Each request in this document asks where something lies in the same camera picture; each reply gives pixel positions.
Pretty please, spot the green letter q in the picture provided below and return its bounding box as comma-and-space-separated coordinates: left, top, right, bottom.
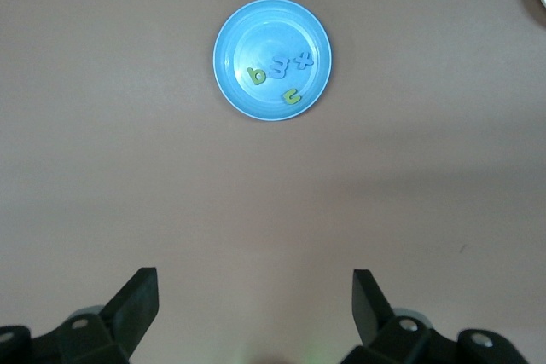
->
247, 66, 268, 87

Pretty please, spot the blue letter m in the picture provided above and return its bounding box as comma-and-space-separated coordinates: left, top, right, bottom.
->
269, 55, 293, 80

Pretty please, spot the blue plate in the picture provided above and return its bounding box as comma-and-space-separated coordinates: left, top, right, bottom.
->
212, 0, 334, 122

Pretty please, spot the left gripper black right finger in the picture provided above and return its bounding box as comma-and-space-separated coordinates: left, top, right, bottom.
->
343, 269, 525, 364

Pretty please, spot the blue letter x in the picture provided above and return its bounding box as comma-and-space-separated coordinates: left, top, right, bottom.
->
294, 52, 316, 72

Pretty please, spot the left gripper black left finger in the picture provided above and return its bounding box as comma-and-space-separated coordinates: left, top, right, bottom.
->
0, 267, 160, 364

